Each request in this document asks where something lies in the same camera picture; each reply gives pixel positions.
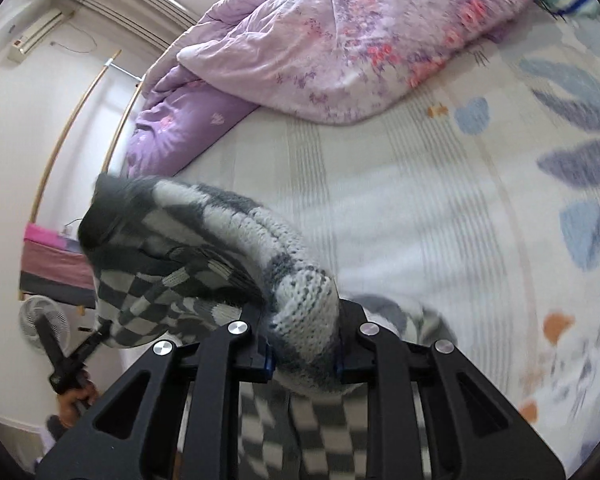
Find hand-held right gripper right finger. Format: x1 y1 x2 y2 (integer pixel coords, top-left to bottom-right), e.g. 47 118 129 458
335 300 567 480

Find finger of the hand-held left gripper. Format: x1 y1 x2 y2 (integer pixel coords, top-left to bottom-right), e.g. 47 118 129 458
77 326 115 362

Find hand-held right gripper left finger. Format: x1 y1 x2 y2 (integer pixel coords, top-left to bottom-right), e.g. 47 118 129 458
37 304 277 480

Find grey white checkered knit sweater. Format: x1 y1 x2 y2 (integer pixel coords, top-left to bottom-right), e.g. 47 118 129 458
77 174 458 480

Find metal clothes rack bar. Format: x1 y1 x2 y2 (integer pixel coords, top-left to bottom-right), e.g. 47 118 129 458
103 59 147 84

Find person's left hand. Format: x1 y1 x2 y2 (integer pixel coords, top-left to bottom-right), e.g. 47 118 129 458
59 376 101 431

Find white standing fan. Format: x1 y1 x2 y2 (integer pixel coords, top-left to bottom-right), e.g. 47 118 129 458
19 295 72 357

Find pink striped cloth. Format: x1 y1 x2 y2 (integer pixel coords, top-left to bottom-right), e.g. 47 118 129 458
20 223 97 307

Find leaf print bed sheet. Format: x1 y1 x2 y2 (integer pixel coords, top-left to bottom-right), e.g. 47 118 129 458
125 7 600 480

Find curved wooden pole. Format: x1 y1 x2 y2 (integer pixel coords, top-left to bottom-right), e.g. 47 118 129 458
101 80 144 177
27 50 123 227

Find purple floral comforter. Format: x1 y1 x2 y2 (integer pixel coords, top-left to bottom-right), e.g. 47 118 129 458
122 0 538 179

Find white wall air conditioner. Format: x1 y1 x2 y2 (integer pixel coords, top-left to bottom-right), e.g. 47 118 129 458
5 9 64 64

